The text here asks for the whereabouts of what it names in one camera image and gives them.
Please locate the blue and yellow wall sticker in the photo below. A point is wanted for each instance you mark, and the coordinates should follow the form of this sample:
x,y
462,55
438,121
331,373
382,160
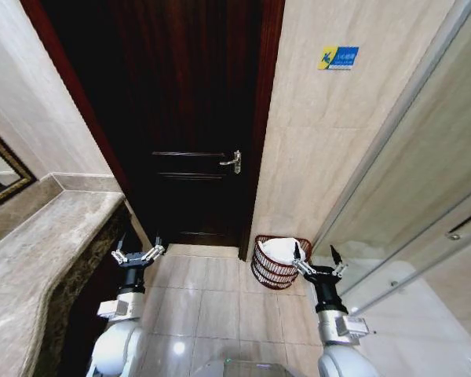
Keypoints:
x,y
339,59

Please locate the glass shower door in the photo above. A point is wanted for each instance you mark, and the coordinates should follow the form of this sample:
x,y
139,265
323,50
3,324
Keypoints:
x,y
435,157

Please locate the marble vanity counter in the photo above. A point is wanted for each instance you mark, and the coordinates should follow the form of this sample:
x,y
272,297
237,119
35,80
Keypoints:
x,y
27,251

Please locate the dark wooden door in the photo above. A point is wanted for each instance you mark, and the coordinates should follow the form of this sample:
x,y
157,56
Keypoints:
x,y
180,98

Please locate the mirror with dark gold frame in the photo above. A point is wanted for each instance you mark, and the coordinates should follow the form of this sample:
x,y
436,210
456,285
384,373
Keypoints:
x,y
0,173

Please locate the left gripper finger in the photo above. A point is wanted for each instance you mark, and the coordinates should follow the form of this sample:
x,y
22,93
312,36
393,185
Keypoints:
x,y
153,252
119,256

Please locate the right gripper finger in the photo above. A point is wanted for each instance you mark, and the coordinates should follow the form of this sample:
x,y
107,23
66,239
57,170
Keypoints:
x,y
339,267
301,265

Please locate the white robot front shell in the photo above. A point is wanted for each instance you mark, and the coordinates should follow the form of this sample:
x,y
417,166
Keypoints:
x,y
243,369

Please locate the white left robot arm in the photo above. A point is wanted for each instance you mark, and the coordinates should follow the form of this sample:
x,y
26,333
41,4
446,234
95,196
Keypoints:
x,y
114,345

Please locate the white towel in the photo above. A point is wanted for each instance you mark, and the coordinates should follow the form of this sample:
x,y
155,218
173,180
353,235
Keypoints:
x,y
278,249

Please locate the silver shower door frame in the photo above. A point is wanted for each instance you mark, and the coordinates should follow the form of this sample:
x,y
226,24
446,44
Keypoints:
x,y
396,114

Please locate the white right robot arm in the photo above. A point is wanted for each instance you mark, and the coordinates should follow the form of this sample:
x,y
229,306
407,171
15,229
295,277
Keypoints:
x,y
337,363

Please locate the dark red door frame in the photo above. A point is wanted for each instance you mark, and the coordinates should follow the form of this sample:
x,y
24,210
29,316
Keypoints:
x,y
270,78

